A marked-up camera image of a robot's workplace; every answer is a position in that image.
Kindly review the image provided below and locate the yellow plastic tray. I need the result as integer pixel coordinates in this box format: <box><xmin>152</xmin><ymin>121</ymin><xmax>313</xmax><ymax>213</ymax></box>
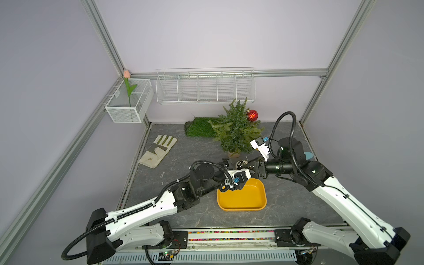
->
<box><xmin>217</xmin><ymin>178</ymin><xmax>267</xmax><ymax>212</ymax></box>

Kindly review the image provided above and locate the white gardening glove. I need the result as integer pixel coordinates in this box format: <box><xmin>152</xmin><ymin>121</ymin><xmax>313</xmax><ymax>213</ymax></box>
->
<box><xmin>138</xmin><ymin>135</ymin><xmax>178</xmax><ymax>169</ymax></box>

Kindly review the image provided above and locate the long white wire shelf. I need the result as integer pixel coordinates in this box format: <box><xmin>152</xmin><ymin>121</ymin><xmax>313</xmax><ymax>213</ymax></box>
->
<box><xmin>156</xmin><ymin>67</ymin><xmax>256</xmax><ymax>104</ymax></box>

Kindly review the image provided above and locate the small green christmas tree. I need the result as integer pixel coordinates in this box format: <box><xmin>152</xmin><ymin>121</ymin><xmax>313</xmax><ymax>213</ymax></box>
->
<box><xmin>208</xmin><ymin>99</ymin><xmax>263</xmax><ymax>154</ymax></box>

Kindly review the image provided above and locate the teal garden trowel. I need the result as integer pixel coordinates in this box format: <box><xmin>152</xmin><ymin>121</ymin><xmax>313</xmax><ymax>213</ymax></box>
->
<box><xmin>304</xmin><ymin>152</ymin><xmax>314</xmax><ymax>160</ymax></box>

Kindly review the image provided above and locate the small silver bell ornament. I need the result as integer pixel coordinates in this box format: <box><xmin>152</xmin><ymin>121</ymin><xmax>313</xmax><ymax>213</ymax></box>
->
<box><xmin>235</xmin><ymin>160</ymin><xmax>248</xmax><ymax>170</ymax></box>

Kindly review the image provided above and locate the green artificial grass mat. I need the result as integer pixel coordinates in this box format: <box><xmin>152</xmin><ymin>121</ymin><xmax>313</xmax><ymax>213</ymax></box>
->
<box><xmin>184</xmin><ymin>117</ymin><xmax>219</xmax><ymax>138</ymax></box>

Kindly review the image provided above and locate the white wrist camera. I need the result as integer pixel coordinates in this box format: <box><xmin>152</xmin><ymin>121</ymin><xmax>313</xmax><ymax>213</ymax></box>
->
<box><xmin>250</xmin><ymin>137</ymin><xmax>271</xmax><ymax>162</ymax></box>
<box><xmin>219</xmin><ymin>168</ymin><xmax>251</xmax><ymax>192</ymax></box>

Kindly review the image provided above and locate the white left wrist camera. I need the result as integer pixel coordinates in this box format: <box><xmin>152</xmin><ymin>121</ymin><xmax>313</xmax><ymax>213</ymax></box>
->
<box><xmin>219</xmin><ymin>168</ymin><xmax>251</xmax><ymax>192</ymax></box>

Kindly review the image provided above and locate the artificial pink tulip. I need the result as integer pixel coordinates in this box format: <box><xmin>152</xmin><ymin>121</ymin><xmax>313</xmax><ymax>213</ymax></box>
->
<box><xmin>123</xmin><ymin>70</ymin><xmax>138</xmax><ymax>107</ymax></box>

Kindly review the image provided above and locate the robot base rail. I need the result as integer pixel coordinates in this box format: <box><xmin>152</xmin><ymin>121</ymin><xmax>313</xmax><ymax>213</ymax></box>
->
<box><xmin>87</xmin><ymin>226</ymin><xmax>368</xmax><ymax>265</ymax></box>

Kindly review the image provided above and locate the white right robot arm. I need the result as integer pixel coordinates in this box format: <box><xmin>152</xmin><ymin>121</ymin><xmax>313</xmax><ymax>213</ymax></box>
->
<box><xmin>245</xmin><ymin>112</ymin><xmax>411</xmax><ymax>265</ymax></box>

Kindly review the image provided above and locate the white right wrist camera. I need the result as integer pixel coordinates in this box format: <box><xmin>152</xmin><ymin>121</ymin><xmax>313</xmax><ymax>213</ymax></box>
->
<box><xmin>250</xmin><ymin>137</ymin><xmax>271</xmax><ymax>162</ymax></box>

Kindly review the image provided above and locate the small white mesh basket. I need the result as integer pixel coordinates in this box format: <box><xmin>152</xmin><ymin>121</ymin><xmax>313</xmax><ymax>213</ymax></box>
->
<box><xmin>105</xmin><ymin>78</ymin><xmax>153</xmax><ymax>124</ymax></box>

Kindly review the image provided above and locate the red ribbed ball ornament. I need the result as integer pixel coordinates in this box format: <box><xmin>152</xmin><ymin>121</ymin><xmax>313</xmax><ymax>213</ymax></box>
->
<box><xmin>246</xmin><ymin>109</ymin><xmax>259</xmax><ymax>122</ymax></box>

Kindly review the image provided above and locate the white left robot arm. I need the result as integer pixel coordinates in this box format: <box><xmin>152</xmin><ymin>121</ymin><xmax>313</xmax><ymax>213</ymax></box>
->
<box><xmin>61</xmin><ymin>160</ymin><xmax>251</xmax><ymax>265</ymax></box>

